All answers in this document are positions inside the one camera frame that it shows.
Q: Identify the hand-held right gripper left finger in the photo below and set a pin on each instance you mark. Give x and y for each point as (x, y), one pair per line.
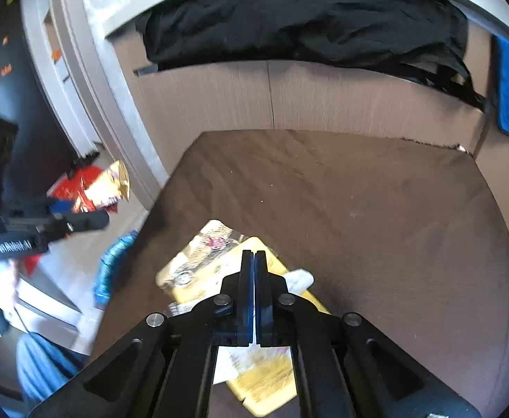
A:
(248, 322)

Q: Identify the pale printed packet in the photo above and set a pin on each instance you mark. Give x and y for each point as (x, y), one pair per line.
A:
(193, 261)

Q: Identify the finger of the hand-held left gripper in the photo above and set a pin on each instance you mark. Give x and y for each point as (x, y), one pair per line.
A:
(60, 207)
(84, 222)

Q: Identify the person's blue jeans leg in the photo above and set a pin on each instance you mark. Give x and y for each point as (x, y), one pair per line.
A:
(41, 365)

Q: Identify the dark glossy door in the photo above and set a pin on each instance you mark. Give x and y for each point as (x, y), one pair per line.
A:
(19, 87)

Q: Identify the black cloth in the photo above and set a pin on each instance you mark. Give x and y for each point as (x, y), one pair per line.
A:
(302, 26)

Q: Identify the red gold snack packet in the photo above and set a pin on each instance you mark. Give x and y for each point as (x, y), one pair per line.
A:
(106, 187)

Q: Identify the yellow packet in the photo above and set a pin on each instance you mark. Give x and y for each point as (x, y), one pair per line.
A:
(271, 383)

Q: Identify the dark brown round table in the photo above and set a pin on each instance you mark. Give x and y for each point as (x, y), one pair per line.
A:
(345, 226)

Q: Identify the white crumpled tissue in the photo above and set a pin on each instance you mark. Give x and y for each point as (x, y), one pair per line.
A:
(302, 279)

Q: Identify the grey door frame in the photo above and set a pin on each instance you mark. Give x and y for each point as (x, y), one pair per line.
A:
(84, 74)

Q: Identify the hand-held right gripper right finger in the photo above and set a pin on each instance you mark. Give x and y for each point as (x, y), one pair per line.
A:
(261, 322)

